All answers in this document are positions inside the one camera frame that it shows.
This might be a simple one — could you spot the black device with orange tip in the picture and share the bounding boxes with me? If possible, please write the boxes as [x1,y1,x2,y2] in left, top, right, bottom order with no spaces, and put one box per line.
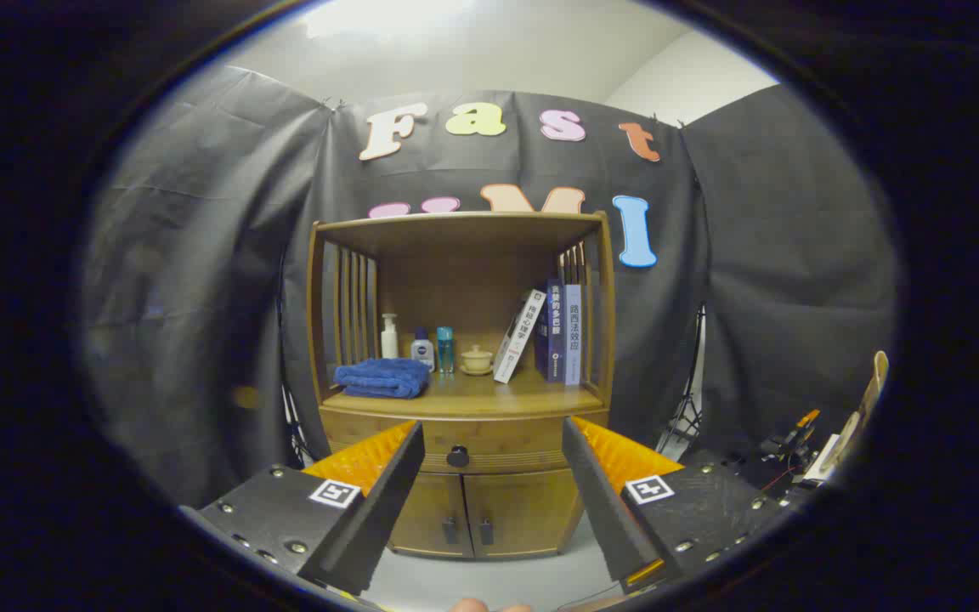
[757,408,822,477]

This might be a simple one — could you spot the white book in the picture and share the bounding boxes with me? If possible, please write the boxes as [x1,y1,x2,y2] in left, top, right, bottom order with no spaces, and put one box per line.
[493,289,547,384]

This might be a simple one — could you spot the folded blue towel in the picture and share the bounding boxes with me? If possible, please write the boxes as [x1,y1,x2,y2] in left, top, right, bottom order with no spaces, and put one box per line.
[334,358,431,400]

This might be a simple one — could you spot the wooden cabinet door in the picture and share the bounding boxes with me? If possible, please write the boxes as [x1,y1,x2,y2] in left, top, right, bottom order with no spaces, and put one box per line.
[388,472,467,559]
[462,467,584,559]

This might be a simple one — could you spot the wooden cabinet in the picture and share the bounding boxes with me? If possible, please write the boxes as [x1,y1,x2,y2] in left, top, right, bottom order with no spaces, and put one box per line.
[306,211,618,562]

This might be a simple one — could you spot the pale wooden piece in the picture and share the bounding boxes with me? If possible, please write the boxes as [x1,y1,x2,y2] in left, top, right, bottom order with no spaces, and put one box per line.
[804,350,890,485]

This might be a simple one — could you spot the wooden countertop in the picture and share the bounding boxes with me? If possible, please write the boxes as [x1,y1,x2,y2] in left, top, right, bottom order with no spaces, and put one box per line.
[320,365,608,419]

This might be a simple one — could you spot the black light stand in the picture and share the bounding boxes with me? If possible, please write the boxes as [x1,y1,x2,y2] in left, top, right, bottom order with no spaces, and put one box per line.
[655,306,707,460]

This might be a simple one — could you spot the light blue book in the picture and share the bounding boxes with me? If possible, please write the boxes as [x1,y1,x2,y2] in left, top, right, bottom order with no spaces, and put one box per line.
[563,283,583,387]

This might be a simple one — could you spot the dark blue book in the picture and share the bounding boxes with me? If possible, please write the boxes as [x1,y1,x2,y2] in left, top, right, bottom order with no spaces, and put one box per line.
[535,278,567,383]

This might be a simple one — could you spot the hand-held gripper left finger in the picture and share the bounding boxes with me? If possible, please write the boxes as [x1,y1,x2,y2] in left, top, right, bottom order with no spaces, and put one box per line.
[179,420,427,598]

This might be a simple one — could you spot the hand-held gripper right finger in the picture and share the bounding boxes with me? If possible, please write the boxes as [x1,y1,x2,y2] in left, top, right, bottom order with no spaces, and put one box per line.
[561,416,796,594]

